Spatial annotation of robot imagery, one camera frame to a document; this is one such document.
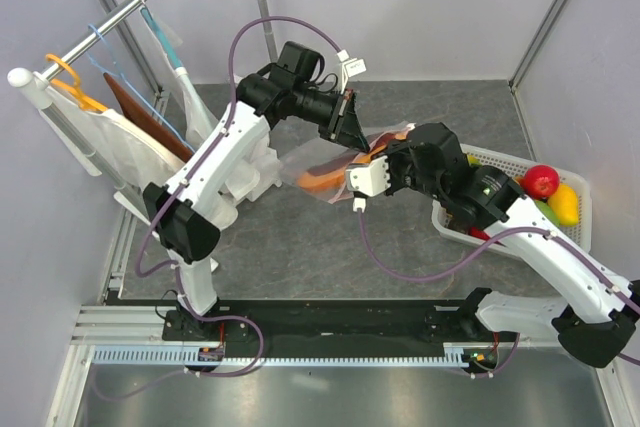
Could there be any brown garment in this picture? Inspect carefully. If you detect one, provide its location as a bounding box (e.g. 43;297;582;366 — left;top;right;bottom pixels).
103;73;193;163

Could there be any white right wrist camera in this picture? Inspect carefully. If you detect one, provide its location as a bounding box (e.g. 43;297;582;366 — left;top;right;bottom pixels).
345;155;391;213

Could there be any blue wire hanger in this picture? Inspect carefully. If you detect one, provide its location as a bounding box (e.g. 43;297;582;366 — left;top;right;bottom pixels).
87;24;194;154

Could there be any orange hanger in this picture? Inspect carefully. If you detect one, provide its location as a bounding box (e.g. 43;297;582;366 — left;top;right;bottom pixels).
44;53;109;114

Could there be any red apple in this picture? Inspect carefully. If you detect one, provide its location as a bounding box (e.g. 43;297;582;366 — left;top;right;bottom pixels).
521;165;560;200

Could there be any clear pink-dotted zip bag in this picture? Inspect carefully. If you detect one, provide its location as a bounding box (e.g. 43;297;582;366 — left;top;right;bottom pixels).
280;121;416;204

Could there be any orange carrot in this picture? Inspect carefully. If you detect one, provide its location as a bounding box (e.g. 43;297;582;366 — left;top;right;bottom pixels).
295;144;385;192

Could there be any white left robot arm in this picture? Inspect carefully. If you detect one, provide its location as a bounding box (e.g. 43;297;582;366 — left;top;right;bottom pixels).
143;41;370;340

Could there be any yellow mango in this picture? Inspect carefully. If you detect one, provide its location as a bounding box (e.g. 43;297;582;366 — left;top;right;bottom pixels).
547;183;580;227

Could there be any teal hanger with white cloth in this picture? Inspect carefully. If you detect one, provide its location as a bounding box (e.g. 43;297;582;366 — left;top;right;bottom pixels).
139;6;218;148

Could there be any white garment on hanger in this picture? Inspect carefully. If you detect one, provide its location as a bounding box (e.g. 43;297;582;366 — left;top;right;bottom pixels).
45;87;184;190

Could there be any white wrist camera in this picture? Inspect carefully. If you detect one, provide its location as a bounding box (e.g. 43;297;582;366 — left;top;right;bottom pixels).
345;155;391;213
337;49;367;79

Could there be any green leafy vegetable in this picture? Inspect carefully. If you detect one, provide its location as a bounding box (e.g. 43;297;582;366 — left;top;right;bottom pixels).
534;199;561;227

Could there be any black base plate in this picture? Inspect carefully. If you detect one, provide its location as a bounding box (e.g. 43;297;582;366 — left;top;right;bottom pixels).
162;299;515;356

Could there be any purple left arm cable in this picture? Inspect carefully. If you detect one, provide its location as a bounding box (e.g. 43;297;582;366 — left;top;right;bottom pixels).
135;15;346;278

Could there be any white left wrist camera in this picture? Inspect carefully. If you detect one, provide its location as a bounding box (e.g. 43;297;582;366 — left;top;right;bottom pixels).
337;49;367;79

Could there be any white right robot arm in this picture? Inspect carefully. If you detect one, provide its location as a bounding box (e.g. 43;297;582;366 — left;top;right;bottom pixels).
376;123;639;368

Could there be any metal clothes rack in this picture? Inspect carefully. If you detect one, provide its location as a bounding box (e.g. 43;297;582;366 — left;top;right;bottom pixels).
6;0;281;273

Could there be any red tomato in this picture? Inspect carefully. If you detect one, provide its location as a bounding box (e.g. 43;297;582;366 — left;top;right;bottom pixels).
469;227;491;241

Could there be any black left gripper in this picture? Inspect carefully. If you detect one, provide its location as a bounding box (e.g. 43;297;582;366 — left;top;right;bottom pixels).
294;86;370;155

